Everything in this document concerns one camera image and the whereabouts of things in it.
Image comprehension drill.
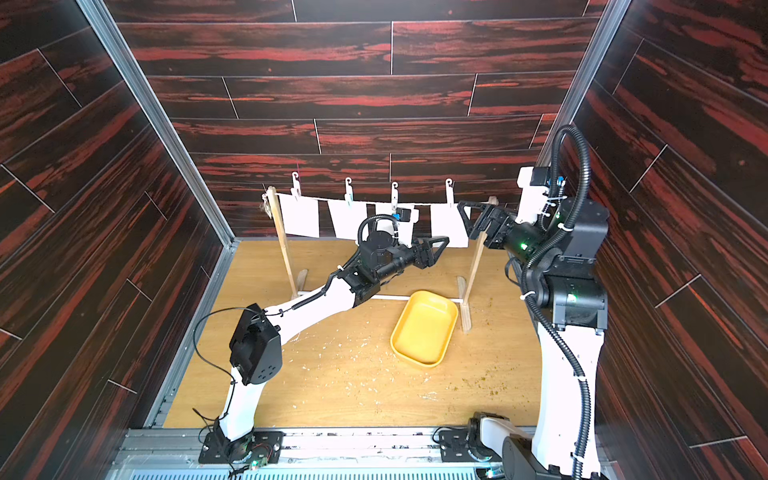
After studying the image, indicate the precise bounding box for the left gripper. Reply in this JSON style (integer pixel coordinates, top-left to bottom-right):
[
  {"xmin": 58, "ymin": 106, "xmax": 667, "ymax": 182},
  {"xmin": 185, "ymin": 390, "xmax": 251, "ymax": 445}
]
[{"xmin": 370, "ymin": 232, "xmax": 446, "ymax": 286}]

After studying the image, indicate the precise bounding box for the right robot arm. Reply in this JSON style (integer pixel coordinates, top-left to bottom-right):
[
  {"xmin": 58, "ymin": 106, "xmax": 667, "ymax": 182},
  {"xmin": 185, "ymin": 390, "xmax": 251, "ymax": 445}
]
[{"xmin": 457, "ymin": 124, "xmax": 609, "ymax": 479}]

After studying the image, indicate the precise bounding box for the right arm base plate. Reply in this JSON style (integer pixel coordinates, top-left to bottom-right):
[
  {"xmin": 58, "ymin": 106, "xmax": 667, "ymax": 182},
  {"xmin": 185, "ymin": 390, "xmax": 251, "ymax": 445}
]
[{"xmin": 432, "ymin": 426, "xmax": 480, "ymax": 463}]

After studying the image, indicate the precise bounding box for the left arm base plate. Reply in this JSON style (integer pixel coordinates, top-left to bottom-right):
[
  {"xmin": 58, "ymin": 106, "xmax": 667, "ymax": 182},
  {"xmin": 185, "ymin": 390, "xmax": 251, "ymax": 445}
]
[{"xmin": 198, "ymin": 430, "xmax": 285, "ymax": 467}]

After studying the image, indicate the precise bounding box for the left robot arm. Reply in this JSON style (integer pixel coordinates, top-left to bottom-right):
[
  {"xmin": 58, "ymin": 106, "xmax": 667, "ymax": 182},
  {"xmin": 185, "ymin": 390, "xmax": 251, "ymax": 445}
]
[{"xmin": 217, "ymin": 231, "xmax": 449, "ymax": 442}]

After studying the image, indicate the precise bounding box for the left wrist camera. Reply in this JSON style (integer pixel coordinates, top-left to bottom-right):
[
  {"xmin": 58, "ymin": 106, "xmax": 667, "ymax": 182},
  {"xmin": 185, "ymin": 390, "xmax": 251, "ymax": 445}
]
[{"xmin": 392, "ymin": 207, "xmax": 414, "ymax": 223}]

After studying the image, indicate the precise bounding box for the wooden string rack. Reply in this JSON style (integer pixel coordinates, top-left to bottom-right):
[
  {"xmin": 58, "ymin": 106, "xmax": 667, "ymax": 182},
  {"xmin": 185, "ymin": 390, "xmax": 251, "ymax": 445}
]
[{"xmin": 262, "ymin": 186, "xmax": 487, "ymax": 333}]

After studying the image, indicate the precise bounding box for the yellow plastic tray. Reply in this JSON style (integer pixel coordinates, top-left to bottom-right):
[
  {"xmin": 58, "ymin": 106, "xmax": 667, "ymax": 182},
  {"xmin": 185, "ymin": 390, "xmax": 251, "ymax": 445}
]
[{"xmin": 390, "ymin": 290, "xmax": 459, "ymax": 369}]

